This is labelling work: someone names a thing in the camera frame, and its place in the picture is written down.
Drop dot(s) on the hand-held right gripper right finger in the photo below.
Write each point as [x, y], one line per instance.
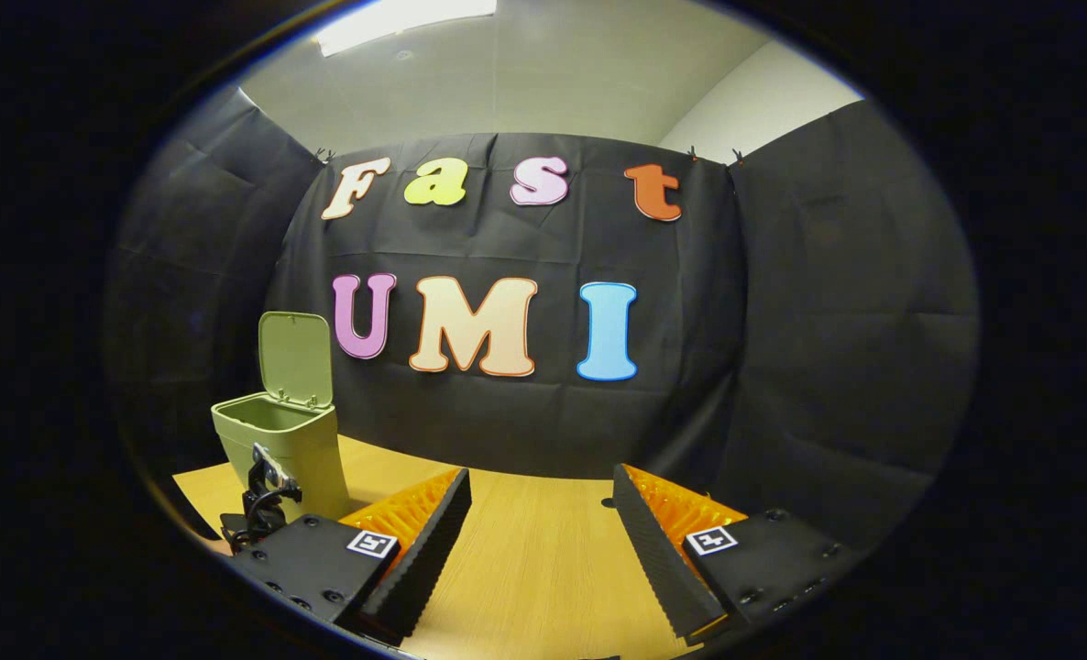
[658, 559]

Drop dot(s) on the black backdrop cloth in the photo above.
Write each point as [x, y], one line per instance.
[782, 348]

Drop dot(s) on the rectangular ceiling light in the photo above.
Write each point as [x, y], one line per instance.
[397, 20]

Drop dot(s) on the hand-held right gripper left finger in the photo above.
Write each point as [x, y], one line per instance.
[429, 555]

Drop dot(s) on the green desktop garbage bin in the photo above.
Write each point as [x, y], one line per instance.
[301, 449]

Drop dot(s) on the wooden desktop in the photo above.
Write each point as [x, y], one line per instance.
[543, 568]

